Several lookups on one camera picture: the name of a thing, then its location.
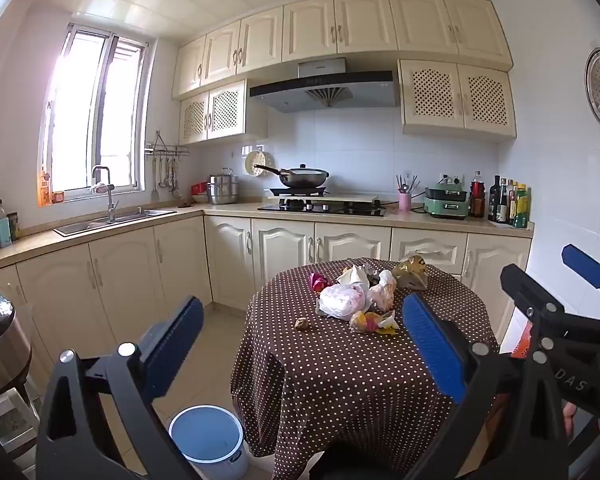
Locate golden brown bag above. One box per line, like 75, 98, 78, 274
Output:
392, 255, 429, 291

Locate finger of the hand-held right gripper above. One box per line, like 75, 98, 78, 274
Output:
500, 263, 600, 353
561, 244, 600, 321

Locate black glass hob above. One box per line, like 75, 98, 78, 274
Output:
257, 199, 387, 219

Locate blue plastic trash bin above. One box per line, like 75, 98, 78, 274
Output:
168, 404, 249, 480

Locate yellow orange wrapper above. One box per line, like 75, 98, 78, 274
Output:
349, 310, 400, 335

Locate orange packaging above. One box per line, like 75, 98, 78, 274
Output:
509, 320, 535, 360

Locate stainless steamer pot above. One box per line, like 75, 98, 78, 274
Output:
207, 167, 240, 206

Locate range hood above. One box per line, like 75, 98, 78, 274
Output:
248, 58, 400, 114

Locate cream lattice door cabinet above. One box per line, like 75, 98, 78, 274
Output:
178, 79, 269, 147
397, 58, 518, 142

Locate row of cream wall cabinets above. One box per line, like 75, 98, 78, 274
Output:
171, 0, 514, 101

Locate chrome faucet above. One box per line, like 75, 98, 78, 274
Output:
90, 165, 119, 224

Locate sliding window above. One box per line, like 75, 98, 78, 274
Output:
40, 22, 154, 207

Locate green oil bottle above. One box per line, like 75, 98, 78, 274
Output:
512, 183, 531, 230

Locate wok with lid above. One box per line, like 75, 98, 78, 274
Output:
253, 162, 330, 189

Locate dark sauce bottle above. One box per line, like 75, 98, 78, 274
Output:
497, 178, 510, 225

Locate white tissue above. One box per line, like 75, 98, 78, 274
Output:
337, 264, 371, 287

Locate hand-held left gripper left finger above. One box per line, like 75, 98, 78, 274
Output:
35, 295, 205, 480

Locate cream perforated round plate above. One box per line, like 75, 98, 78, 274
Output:
243, 150, 266, 179

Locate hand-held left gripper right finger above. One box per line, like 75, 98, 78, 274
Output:
402, 292, 573, 480

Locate white plastic bag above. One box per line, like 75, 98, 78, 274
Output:
318, 282, 374, 320

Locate dark wine bottle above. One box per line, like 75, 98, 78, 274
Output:
488, 175, 501, 222

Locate cream lower kitchen cabinets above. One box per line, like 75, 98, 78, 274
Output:
0, 207, 535, 377

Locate stainless steel sink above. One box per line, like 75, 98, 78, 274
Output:
53, 208, 179, 237

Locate person's right hand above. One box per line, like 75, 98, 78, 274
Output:
562, 402, 579, 443

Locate metal utensil rack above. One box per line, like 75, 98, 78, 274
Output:
144, 131, 191, 159

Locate brown polka dot tablecloth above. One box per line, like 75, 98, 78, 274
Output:
230, 258, 501, 480

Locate green electric cooker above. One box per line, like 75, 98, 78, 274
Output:
423, 183, 470, 221

